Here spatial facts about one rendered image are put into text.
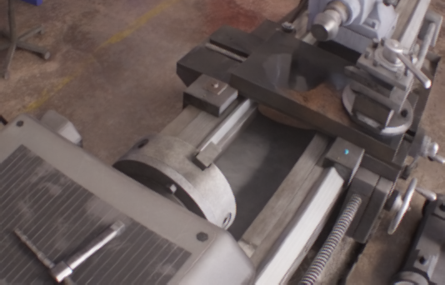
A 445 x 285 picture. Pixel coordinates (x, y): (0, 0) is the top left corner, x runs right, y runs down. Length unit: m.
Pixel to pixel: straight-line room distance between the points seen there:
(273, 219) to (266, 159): 0.34
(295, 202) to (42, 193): 0.84
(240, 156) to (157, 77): 1.50
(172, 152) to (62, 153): 0.25
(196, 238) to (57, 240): 0.20
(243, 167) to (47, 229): 1.02
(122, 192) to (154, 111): 2.15
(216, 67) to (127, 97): 1.30
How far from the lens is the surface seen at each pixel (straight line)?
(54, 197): 0.78
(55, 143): 0.86
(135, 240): 0.73
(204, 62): 1.79
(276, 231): 1.39
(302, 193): 1.49
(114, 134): 2.79
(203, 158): 0.99
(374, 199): 1.65
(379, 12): 2.01
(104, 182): 0.79
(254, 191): 1.62
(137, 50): 3.36
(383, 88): 1.49
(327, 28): 1.62
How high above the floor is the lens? 1.93
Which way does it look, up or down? 43 degrees down
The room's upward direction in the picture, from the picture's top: 7 degrees clockwise
